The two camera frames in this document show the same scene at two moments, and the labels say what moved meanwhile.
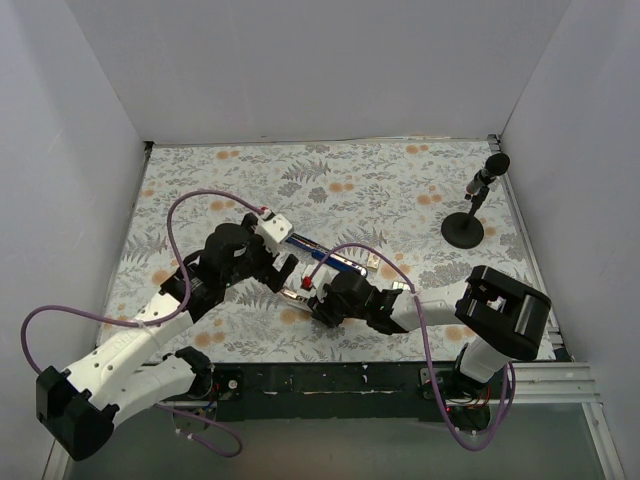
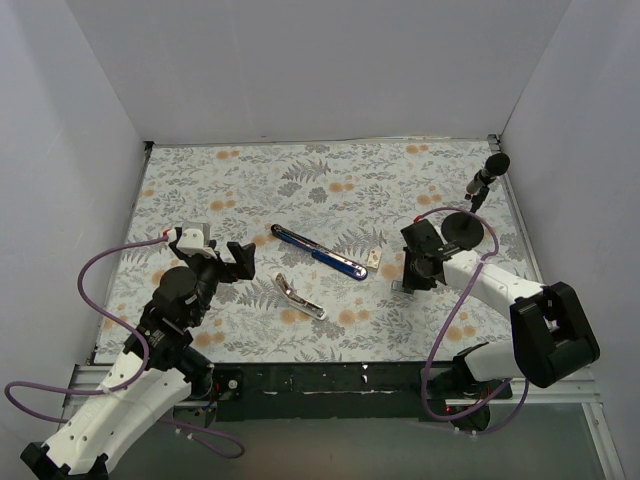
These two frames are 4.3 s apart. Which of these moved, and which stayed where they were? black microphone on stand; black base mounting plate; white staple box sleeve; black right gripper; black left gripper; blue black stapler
Moved: black right gripper; black left gripper
Stayed: blue black stapler; white staple box sleeve; black base mounting plate; black microphone on stand
